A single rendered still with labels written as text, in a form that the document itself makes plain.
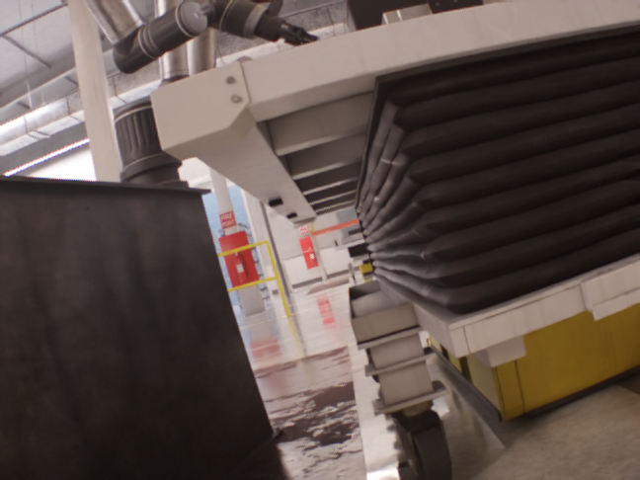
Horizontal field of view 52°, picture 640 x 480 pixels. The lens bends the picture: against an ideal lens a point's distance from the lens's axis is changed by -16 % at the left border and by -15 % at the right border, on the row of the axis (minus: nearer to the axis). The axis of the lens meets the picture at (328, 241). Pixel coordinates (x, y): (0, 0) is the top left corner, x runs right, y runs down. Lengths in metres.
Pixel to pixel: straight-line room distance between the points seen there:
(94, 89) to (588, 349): 6.09
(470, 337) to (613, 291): 0.22
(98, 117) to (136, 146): 4.69
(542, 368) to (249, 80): 1.15
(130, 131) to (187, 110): 1.55
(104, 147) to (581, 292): 6.36
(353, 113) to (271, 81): 0.45
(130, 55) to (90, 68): 5.44
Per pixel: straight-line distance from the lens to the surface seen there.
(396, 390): 1.58
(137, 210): 2.14
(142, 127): 2.55
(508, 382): 1.86
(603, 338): 1.93
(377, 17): 1.68
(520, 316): 1.02
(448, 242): 1.03
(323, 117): 1.43
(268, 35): 1.96
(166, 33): 1.88
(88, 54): 7.45
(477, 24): 1.05
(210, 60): 2.75
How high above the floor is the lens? 0.55
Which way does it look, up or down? 1 degrees up
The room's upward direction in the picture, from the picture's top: 16 degrees counter-clockwise
